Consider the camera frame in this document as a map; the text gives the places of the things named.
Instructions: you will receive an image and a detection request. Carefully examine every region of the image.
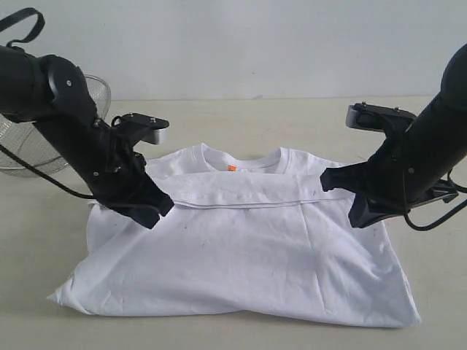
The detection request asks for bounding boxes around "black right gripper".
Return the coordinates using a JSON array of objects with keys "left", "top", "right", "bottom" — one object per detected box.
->
[{"left": 320, "top": 141, "right": 458, "bottom": 228}]

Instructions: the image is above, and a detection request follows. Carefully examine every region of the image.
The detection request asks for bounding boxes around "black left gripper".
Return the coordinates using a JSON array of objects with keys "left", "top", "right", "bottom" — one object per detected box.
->
[{"left": 82, "top": 145, "right": 174, "bottom": 229}]

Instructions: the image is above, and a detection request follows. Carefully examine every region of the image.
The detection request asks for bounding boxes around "white t-shirt red print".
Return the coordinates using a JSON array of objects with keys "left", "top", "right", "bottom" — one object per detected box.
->
[{"left": 49, "top": 144, "right": 420, "bottom": 328}]

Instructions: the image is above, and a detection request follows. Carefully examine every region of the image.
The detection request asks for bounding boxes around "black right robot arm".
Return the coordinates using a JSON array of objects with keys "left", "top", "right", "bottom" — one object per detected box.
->
[{"left": 320, "top": 47, "right": 466, "bottom": 231}]

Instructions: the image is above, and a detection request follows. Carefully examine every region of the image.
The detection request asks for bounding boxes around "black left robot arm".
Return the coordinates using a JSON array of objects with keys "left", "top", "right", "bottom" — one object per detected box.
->
[{"left": 1, "top": 47, "right": 174, "bottom": 228}]

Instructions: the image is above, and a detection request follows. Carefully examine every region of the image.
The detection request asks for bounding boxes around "metal mesh basket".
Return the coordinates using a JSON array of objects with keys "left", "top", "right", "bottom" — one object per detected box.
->
[{"left": 1, "top": 75, "right": 112, "bottom": 174}]

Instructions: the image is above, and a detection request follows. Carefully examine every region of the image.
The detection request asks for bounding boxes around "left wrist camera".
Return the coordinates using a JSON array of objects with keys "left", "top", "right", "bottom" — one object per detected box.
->
[{"left": 111, "top": 112, "right": 170, "bottom": 146}]

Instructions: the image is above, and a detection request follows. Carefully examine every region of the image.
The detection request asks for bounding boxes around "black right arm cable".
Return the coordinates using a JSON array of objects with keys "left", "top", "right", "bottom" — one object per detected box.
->
[{"left": 401, "top": 171, "right": 467, "bottom": 233}]

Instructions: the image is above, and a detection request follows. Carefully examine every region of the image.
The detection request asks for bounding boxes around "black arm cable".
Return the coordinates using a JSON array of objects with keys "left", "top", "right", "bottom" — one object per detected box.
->
[
  {"left": 0, "top": 9, "right": 96, "bottom": 201},
  {"left": 401, "top": 171, "right": 467, "bottom": 233}
]

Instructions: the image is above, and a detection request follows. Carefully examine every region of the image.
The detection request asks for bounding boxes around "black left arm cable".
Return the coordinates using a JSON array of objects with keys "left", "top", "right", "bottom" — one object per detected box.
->
[{"left": 0, "top": 9, "right": 96, "bottom": 201}]

